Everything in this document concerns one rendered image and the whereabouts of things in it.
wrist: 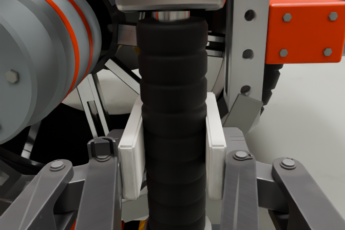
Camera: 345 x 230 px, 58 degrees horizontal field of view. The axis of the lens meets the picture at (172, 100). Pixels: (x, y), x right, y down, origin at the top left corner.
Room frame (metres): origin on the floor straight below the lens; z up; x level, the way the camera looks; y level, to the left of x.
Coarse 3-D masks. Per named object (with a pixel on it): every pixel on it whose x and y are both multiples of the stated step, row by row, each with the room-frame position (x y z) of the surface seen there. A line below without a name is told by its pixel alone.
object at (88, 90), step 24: (96, 0) 0.51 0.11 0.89; (120, 24) 0.47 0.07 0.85; (216, 24) 0.60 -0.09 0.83; (120, 48) 0.51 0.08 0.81; (216, 48) 0.47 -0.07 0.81; (96, 72) 0.48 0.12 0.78; (120, 72) 0.47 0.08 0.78; (216, 72) 0.47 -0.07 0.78; (96, 96) 0.47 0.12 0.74; (216, 96) 0.44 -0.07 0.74; (48, 120) 0.60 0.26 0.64; (72, 120) 0.63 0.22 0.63; (96, 120) 0.48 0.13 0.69; (120, 120) 0.65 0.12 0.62; (0, 144) 0.47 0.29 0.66; (24, 144) 0.48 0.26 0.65; (48, 144) 0.52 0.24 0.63; (72, 144) 0.54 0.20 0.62
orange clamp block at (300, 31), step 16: (272, 0) 0.41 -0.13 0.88; (288, 0) 0.40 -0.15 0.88; (304, 0) 0.39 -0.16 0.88; (320, 0) 0.38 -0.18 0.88; (336, 0) 0.38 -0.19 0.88; (272, 16) 0.36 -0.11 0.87; (288, 16) 0.35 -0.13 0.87; (304, 16) 0.36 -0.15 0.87; (320, 16) 0.35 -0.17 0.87; (336, 16) 0.35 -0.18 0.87; (272, 32) 0.36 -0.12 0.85; (288, 32) 0.36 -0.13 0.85; (304, 32) 0.36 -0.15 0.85; (320, 32) 0.35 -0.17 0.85; (336, 32) 0.35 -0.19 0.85; (272, 48) 0.36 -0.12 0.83; (288, 48) 0.36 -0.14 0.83; (304, 48) 0.36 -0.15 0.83; (320, 48) 0.35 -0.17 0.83; (336, 48) 0.35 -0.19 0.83
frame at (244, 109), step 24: (240, 0) 0.36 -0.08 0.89; (264, 0) 0.36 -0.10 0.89; (240, 24) 0.36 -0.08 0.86; (264, 24) 0.36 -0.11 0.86; (240, 48) 0.36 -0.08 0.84; (264, 48) 0.36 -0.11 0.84; (240, 72) 0.36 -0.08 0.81; (240, 96) 0.36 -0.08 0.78; (240, 120) 0.36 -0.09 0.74; (0, 168) 0.42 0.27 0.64; (144, 168) 0.42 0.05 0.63; (0, 192) 0.38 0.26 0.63; (144, 192) 0.37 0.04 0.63; (0, 216) 0.37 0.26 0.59; (144, 216) 0.37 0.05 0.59
